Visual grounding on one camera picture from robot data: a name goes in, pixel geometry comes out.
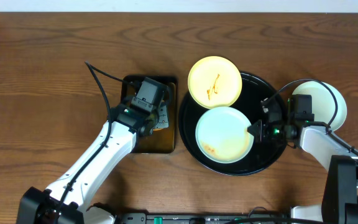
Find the light blue plate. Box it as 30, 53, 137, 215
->
292, 81, 347, 131
195, 107, 254, 164

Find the light blue plate front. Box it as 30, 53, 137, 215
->
292, 81, 347, 131

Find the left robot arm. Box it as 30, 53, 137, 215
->
16, 102, 169, 223

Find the black rectangular water tray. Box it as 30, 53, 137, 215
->
112, 75, 176, 153

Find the yellow plate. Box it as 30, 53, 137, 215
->
188, 56, 242, 109

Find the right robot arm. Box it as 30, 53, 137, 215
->
247, 121, 358, 223

